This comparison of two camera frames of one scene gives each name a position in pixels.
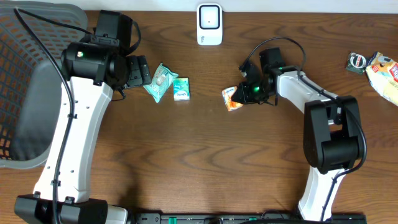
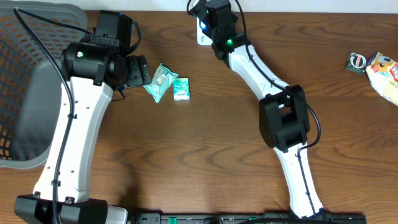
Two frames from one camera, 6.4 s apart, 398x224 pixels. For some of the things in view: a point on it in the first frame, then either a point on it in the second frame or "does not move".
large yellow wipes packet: (383, 73) does not move
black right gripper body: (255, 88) -> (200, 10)
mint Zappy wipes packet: (161, 81) does not move
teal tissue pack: (181, 88) does not move
